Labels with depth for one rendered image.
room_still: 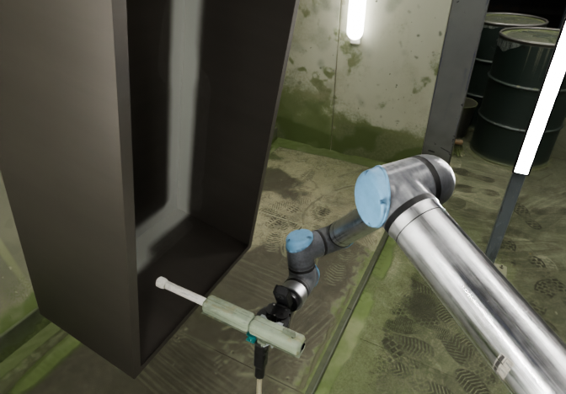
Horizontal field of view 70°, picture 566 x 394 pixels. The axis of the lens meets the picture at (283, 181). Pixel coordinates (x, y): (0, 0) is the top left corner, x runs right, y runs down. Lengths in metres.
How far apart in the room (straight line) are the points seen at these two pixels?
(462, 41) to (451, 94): 0.31
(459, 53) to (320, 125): 1.04
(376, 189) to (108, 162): 0.48
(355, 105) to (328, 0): 0.70
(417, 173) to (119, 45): 0.57
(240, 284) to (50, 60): 1.47
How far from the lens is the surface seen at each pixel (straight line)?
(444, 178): 0.88
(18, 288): 1.97
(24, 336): 2.01
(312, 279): 1.39
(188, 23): 1.30
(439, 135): 2.82
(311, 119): 3.05
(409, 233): 0.78
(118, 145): 0.69
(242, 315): 1.18
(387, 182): 0.79
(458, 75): 2.69
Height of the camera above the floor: 1.46
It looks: 31 degrees down
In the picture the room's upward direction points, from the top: straight up
